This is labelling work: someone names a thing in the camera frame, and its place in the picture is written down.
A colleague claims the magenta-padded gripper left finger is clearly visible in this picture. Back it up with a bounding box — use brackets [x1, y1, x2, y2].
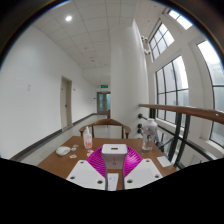
[65, 146, 108, 192]

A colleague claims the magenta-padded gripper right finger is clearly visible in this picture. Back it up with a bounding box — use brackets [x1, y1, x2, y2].
[122, 145, 164, 191]

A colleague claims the white cube charger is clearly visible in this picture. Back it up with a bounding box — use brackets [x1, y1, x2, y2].
[101, 143, 128, 192]

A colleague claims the white paper sheet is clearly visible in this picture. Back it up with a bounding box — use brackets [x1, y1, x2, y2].
[156, 155, 173, 168]

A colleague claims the white computer mouse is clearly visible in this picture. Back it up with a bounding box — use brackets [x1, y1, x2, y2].
[55, 145, 72, 157]

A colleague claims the clear bottle with orange label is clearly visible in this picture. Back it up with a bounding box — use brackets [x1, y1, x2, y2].
[82, 126, 94, 150]

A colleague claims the clear plastic water bottle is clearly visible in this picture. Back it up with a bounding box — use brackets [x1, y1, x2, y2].
[141, 118, 159, 153]

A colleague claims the wooden chair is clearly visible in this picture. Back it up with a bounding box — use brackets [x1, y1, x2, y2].
[78, 118, 132, 140]

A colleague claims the beige single door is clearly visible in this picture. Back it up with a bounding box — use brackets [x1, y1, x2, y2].
[59, 75, 73, 130]

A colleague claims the glazed double door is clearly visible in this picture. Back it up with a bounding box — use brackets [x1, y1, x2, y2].
[96, 91, 111, 115]

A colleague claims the wooden handrail with black posts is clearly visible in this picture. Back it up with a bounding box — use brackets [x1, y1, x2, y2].
[138, 103, 224, 169]

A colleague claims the tall gridded window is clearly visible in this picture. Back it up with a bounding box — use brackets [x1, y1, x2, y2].
[155, 55, 190, 126]

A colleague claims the wide glass window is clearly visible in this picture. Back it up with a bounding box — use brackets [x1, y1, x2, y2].
[196, 39, 224, 148]

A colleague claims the small gridded window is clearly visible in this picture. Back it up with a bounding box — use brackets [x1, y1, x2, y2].
[148, 22, 175, 62]

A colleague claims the bright skylight window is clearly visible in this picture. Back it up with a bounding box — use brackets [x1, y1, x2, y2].
[168, 9, 194, 30]

